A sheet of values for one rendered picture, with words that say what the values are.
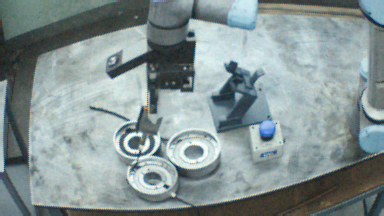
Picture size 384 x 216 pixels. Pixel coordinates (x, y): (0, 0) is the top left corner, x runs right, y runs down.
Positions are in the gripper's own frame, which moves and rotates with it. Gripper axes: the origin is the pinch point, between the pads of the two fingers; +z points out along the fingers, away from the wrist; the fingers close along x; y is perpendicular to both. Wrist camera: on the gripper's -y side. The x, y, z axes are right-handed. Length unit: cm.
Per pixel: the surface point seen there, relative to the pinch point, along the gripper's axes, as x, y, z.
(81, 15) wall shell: 156, -31, 92
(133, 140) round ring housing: 3.2, -3.3, 12.0
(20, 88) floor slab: 116, -70, 105
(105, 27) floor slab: 148, -15, 98
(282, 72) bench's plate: 19.9, 32.6, 9.1
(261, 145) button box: -4.9, 21.8, 5.6
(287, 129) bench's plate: 1.7, 30.1, 9.2
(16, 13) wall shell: 156, -82, 76
